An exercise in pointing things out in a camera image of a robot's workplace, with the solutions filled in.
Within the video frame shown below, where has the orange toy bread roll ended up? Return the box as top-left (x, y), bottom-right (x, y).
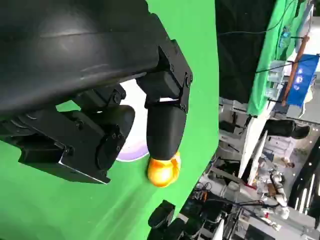
top-left (146, 151), bottom-right (182, 188)

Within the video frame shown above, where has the black padded object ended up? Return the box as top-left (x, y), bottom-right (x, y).
top-left (264, 119), bottom-right (311, 139)

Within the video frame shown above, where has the white background table panel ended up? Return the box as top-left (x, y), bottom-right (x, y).
top-left (237, 116), bottom-right (269, 181)

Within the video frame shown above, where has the green cloth on background table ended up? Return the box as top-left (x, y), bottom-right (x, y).
top-left (246, 0), bottom-right (314, 118)

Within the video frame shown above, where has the brown wooden stick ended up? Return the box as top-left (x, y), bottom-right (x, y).
top-left (281, 35), bottom-right (311, 106)

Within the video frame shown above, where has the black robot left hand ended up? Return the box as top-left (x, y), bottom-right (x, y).
top-left (0, 0), bottom-right (194, 185)

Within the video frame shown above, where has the blue box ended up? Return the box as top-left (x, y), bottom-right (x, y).
top-left (286, 53), bottom-right (320, 106)

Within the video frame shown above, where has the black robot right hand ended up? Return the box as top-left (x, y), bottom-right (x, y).
top-left (147, 199), bottom-right (201, 240)

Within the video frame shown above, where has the white humanoid robot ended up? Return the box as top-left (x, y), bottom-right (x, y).
top-left (258, 159), bottom-right (292, 221)

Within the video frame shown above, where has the black backdrop curtain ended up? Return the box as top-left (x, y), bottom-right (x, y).
top-left (214, 0), bottom-right (277, 102)

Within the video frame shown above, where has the lilac plate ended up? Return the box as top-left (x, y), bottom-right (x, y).
top-left (116, 79), bottom-right (180, 163)

